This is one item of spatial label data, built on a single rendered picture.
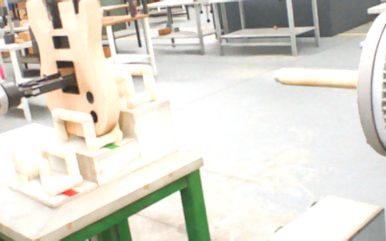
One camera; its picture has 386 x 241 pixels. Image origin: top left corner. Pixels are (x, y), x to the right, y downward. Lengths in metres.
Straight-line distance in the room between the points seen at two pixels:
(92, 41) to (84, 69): 0.09
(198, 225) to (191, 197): 0.10
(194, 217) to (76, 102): 0.50
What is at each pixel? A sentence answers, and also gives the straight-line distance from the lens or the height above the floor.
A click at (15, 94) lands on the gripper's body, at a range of 1.51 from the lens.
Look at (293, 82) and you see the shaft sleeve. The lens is 1.06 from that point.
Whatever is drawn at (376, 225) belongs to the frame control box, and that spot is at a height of 1.10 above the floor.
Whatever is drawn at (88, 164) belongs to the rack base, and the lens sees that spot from 1.56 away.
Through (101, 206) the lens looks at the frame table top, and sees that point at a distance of 1.43.
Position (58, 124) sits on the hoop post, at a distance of 1.70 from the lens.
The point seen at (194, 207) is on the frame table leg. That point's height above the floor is 0.79.
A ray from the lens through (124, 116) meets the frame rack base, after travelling 1.63.
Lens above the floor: 1.49
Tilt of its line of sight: 16 degrees down
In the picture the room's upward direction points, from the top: 9 degrees counter-clockwise
